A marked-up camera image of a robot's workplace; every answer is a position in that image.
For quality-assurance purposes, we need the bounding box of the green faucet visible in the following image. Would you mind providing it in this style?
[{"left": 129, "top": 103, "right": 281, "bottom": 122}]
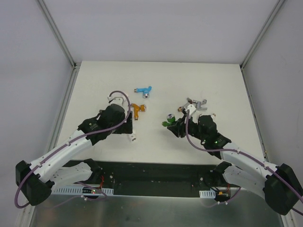
[{"left": 161, "top": 113, "right": 176, "bottom": 127}]

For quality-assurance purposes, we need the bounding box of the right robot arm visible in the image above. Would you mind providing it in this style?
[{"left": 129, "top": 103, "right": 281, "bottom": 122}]
[{"left": 162, "top": 114, "right": 303, "bottom": 215}]

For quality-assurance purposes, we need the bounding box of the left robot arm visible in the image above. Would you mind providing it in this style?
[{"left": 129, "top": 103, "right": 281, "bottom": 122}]
[{"left": 14, "top": 104, "right": 133, "bottom": 209}]

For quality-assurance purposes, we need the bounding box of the yellow faucet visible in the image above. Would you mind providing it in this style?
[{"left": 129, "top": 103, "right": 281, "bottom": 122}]
[{"left": 131, "top": 103, "right": 146, "bottom": 121}]

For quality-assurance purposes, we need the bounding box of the brown faucet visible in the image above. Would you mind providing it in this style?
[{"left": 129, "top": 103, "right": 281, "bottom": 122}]
[{"left": 178, "top": 97, "right": 192, "bottom": 112}]

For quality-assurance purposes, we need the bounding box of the blue faucet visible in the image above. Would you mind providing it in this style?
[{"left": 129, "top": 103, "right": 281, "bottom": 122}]
[{"left": 134, "top": 86, "right": 152, "bottom": 99}]

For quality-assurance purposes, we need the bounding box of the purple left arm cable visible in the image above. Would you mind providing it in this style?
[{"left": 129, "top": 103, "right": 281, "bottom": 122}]
[{"left": 14, "top": 91, "right": 131, "bottom": 209}]

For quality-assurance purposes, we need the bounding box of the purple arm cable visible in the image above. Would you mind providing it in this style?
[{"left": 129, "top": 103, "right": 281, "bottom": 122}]
[
  {"left": 185, "top": 113, "right": 303, "bottom": 211},
  {"left": 14, "top": 91, "right": 131, "bottom": 209}
]

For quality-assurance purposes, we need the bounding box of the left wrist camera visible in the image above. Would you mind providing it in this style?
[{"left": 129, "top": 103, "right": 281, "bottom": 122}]
[{"left": 107, "top": 94, "right": 126, "bottom": 106}]

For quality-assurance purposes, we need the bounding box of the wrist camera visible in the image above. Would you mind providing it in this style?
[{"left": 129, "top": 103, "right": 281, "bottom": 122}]
[
  {"left": 184, "top": 104, "right": 196, "bottom": 118},
  {"left": 107, "top": 94, "right": 126, "bottom": 106}
]

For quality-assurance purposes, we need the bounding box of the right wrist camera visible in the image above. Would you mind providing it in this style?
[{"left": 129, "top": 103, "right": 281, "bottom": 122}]
[{"left": 184, "top": 104, "right": 196, "bottom": 118}]

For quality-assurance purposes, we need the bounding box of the aluminium frame post left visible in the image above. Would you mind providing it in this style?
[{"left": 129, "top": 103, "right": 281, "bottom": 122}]
[{"left": 35, "top": 0, "right": 81, "bottom": 69}]

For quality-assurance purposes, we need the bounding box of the aluminium frame post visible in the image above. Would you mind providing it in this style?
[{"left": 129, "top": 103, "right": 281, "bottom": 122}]
[
  {"left": 35, "top": 0, "right": 81, "bottom": 69},
  {"left": 239, "top": 0, "right": 288, "bottom": 69}
]

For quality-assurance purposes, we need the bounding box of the white cable duct right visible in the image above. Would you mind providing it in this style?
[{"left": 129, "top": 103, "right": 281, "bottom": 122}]
[{"left": 199, "top": 190, "right": 216, "bottom": 199}]

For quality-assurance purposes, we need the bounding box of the white cable duct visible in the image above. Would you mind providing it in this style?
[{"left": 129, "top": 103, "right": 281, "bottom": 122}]
[
  {"left": 52, "top": 185, "right": 102, "bottom": 196},
  {"left": 199, "top": 190, "right": 216, "bottom": 199}
]

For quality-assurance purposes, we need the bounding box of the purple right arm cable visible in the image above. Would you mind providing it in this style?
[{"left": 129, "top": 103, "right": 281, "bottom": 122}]
[{"left": 185, "top": 113, "right": 303, "bottom": 211}]

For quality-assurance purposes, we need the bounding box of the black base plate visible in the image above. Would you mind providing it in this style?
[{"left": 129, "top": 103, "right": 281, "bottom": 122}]
[{"left": 85, "top": 161, "right": 228, "bottom": 198}]

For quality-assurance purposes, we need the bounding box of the white cable duct left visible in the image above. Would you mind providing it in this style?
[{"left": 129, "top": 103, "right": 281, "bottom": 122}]
[{"left": 52, "top": 185, "right": 102, "bottom": 196}]

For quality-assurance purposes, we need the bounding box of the aluminium frame post right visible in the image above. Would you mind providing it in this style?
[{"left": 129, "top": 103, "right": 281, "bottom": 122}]
[{"left": 239, "top": 0, "right": 288, "bottom": 69}]

